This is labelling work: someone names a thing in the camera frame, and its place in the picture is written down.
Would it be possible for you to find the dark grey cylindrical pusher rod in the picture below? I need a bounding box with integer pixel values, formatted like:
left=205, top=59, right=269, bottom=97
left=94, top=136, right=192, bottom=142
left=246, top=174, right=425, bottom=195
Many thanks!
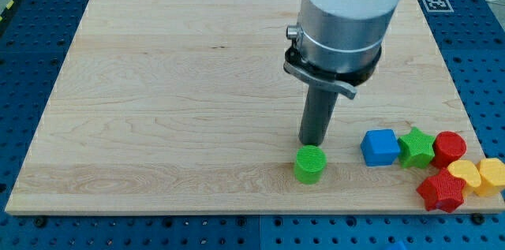
left=298, top=86, right=338, bottom=146

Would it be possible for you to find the green cylinder block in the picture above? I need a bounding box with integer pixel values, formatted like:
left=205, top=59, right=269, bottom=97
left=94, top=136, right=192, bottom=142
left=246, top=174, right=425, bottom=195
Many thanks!
left=294, top=145, right=327, bottom=185

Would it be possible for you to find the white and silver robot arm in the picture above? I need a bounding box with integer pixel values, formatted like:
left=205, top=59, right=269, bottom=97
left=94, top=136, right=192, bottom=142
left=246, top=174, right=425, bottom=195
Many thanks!
left=283, top=0, right=400, bottom=146

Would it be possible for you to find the blue cube block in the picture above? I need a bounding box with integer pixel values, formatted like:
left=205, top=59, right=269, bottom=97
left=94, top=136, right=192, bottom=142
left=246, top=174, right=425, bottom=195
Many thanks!
left=360, top=129, right=401, bottom=166

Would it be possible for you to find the black clamp with metal lever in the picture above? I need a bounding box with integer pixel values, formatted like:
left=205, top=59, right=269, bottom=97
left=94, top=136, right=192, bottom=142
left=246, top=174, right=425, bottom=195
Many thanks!
left=283, top=46, right=382, bottom=99

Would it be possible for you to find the green star block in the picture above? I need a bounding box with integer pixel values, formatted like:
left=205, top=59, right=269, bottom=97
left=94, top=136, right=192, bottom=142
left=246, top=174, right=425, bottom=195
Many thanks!
left=398, top=127, right=436, bottom=169

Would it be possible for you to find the red cylinder block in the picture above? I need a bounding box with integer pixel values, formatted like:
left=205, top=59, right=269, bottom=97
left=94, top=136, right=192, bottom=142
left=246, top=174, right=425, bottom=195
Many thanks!
left=431, top=131, right=467, bottom=169

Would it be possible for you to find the wooden board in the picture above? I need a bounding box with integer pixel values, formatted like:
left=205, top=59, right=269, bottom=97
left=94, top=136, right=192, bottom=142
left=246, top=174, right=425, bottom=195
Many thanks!
left=6, top=0, right=484, bottom=215

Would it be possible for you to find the red star block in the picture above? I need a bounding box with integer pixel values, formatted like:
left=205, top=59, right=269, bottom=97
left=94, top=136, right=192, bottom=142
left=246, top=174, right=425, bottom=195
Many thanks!
left=416, top=168, right=466, bottom=213

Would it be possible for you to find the white fiducial marker tag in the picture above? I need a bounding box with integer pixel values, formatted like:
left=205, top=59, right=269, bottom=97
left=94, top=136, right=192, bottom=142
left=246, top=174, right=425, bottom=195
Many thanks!
left=421, top=0, right=454, bottom=13

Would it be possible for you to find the yellow rounded block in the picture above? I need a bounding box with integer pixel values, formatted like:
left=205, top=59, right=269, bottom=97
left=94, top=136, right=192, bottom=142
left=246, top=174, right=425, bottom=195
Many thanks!
left=447, top=159, right=481, bottom=197

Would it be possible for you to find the yellow hexagon block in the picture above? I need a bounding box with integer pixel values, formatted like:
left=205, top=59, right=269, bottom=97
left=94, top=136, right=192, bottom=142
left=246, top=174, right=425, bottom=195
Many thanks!
left=475, top=158, right=504, bottom=197

